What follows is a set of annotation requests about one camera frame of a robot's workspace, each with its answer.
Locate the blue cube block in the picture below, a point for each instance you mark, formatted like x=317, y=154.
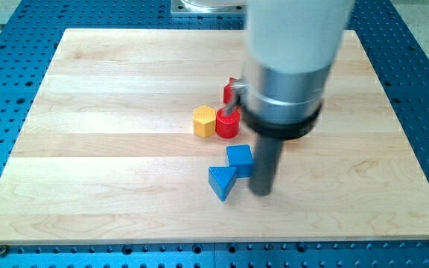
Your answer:
x=240, y=157

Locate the blue triangular block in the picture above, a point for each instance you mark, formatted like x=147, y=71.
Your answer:
x=222, y=180

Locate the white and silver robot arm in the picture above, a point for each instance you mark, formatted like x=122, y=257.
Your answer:
x=291, y=45

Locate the red block behind arm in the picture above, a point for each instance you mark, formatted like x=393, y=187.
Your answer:
x=228, y=94

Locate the light wooden board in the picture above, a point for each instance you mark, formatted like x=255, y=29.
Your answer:
x=107, y=153

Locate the red cylinder block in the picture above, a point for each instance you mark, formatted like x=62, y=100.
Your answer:
x=227, y=126

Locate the yellow hexagonal block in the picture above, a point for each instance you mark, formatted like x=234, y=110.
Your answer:
x=204, y=121

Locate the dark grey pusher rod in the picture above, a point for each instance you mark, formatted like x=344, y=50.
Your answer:
x=266, y=158

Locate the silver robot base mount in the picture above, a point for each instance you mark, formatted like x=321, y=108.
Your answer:
x=203, y=7

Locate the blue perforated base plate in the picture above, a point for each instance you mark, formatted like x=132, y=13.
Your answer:
x=30, y=36

